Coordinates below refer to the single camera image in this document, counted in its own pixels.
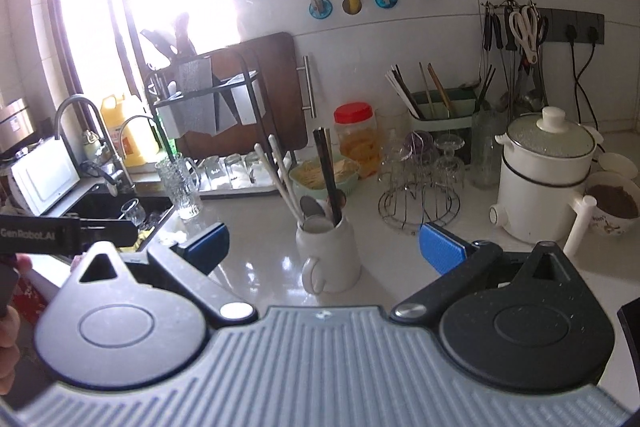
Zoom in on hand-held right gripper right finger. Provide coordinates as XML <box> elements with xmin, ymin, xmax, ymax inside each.
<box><xmin>390</xmin><ymin>223</ymin><xmax>583</xmax><ymax>325</ymax></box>

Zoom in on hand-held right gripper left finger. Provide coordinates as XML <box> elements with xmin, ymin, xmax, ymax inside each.
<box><xmin>70</xmin><ymin>221</ymin><xmax>258</xmax><ymax>327</ymax></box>

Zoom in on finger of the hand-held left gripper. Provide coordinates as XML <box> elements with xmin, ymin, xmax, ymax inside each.
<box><xmin>75</xmin><ymin>217</ymin><xmax>138</xmax><ymax>253</ymax></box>

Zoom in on white chopstick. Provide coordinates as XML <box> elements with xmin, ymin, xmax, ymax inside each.
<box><xmin>267</xmin><ymin>134</ymin><xmax>307</xmax><ymax>223</ymax></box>
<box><xmin>254</xmin><ymin>143</ymin><xmax>305</xmax><ymax>225</ymax></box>

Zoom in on white mug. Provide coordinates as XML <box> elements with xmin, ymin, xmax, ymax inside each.
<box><xmin>295</xmin><ymin>214</ymin><xmax>362</xmax><ymax>294</ymax></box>

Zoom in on metal spoon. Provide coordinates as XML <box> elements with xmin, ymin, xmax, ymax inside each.
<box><xmin>299</xmin><ymin>195</ymin><xmax>326</xmax><ymax>220</ymax></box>

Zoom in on black chopstick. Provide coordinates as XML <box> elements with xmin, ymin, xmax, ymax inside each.
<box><xmin>320</xmin><ymin>127</ymin><xmax>345</xmax><ymax>225</ymax></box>
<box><xmin>312</xmin><ymin>128</ymin><xmax>337</xmax><ymax>228</ymax></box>

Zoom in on row of hanging metal utensils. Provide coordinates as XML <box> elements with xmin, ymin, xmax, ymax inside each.
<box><xmin>480</xmin><ymin>0</ymin><xmax>551</xmax><ymax>112</ymax></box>

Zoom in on person's left hand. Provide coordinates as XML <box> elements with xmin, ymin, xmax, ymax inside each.
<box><xmin>0</xmin><ymin>253</ymin><xmax>32</xmax><ymax>350</ymax></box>

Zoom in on black sink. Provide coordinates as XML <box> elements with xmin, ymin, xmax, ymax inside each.
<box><xmin>62</xmin><ymin>193</ymin><xmax>175</xmax><ymax>254</ymax></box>

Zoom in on small clear glass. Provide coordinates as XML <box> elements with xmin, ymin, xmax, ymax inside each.
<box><xmin>121</xmin><ymin>198</ymin><xmax>147</xmax><ymax>226</ymax></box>

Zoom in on dark curved faucet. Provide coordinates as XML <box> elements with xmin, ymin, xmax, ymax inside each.
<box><xmin>54</xmin><ymin>94</ymin><xmax>133</xmax><ymax>195</ymax></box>

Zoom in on white countertop appliance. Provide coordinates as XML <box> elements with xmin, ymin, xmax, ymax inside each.
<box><xmin>10</xmin><ymin>139</ymin><xmax>82</xmax><ymax>216</ymax></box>

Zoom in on textured glass pitcher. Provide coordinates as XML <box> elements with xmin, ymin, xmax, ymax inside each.
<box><xmin>155</xmin><ymin>153</ymin><xmax>203</xmax><ymax>221</ymax></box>

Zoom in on white tray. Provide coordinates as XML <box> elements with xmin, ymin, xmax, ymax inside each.
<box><xmin>197</xmin><ymin>181</ymin><xmax>281</xmax><ymax>200</ymax></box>

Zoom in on clear drinking glass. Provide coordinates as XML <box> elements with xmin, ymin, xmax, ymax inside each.
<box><xmin>202</xmin><ymin>155</ymin><xmax>224</xmax><ymax>185</ymax></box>
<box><xmin>244</xmin><ymin>152</ymin><xmax>266</xmax><ymax>182</ymax></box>
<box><xmin>223</xmin><ymin>153</ymin><xmax>246</xmax><ymax>184</ymax></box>

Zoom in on cluster of clear glass cups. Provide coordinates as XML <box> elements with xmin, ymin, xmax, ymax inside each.
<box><xmin>377</xmin><ymin>132</ymin><xmax>468</xmax><ymax>192</ymax></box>

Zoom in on yellow plastic bottle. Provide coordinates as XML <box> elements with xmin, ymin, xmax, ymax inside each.
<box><xmin>100</xmin><ymin>93</ymin><xmax>162</xmax><ymax>168</ymax></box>

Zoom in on white electric pot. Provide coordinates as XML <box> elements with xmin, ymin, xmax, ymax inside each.
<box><xmin>489</xmin><ymin>106</ymin><xmax>599</xmax><ymax>258</ymax></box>

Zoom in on green bottle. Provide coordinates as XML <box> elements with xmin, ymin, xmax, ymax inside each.
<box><xmin>157</xmin><ymin>117</ymin><xmax>179</xmax><ymax>158</ymax></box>

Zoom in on textured glass mug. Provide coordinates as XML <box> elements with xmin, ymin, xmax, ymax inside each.
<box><xmin>470</xmin><ymin>107</ymin><xmax>507</xmax><ymax>188</ymax></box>

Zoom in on silver electric cooker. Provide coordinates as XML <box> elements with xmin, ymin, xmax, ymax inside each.
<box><xmin>0</xmin><ymin>98</ymin><xmax>37</xmax><ymax>158</ymax></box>

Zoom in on purple glass cup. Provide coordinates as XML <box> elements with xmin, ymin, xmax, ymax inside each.
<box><xmin>406</xmin><ymin>131</ymin><xmax>432</xmax><ymax>154</ymax></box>

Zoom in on green plastic basket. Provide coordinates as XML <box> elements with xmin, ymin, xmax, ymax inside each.
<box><xmin>289</xmin><ymin>158</ymin><xmax>361</xmax><ymax>198</ymax></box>

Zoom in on tall clear glass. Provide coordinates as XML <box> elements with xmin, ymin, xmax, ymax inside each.
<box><xmin>375</xmin><ymin>107</ymin><xmax>411</xmax><ymax>158</ymax></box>

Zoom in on green utensil holder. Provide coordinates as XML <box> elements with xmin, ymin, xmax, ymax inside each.
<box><xmin>406</xmin><ymin>87</ymin><xmax>478</xmax><ymax>148</ymax></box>

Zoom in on black metal rack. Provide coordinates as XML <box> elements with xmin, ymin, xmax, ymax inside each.
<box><xmin>145</xmin><ymin>52</ymin><xmax>268</xmax><ymax>198</ymax></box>

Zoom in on red-lidded plastic jar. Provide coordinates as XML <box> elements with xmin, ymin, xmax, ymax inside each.
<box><xmin>333</xmin><ymin>102</ymin><xmax>378</xmax><ymax>180</ymax></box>

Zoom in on brown wooden cutting board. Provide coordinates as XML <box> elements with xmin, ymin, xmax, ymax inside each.
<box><xmin>175</xmin><ymin>32</ymin><xmax>319</xmax><ymax>152</ymax></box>

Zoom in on floral bowl with brown contents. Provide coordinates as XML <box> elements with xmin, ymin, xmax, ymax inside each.
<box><xmin>584</xmin><ymin>171</ymin><xmax>640</xmax><ymax>236</ymax></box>

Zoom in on bunch of assorted chopsticks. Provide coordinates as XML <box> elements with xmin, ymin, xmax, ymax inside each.
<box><xmin>384</xmin><ymin>62</ymin><xmax>498</xmax><ymax>118</ymax></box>

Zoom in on white bowl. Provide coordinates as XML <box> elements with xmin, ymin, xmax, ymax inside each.
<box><xmin>596</xmin><ymin>151</ymin><xmax>640</xmax><ymax>180</ymax></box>

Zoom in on black cooktop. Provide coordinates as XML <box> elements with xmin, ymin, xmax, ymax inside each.
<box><xmin>616</xmin><ymin>301</ymin><xmax>640</xmax><ymax>350</ymax></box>

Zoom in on wire cup rack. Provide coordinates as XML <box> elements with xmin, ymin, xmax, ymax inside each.
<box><xmin>376</xmin><ymin>129</ymin><xmax>462</xmax><ymax>237</ymax></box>

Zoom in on white-handled scissors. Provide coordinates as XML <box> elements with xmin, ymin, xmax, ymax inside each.
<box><xmin>508</xmin><ymin>4</ymin><xmax>542</xmax><ymax>65</ymax></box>

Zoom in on dark wall outlet strip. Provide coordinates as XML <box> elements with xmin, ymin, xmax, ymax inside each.
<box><xmin>536</xmin><ymin>7</ymin><xmax>606</xmax><ymax>45</ymax></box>

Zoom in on black power cable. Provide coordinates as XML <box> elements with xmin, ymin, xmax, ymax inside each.
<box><xmin>567</xmin><ymin>27</ymin><xmax>588</xmax><ymax>122</ymax></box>
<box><xmin>582</xmin><ymin>29</ymin><xmax>601</xmax><ymax>128</ymax></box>

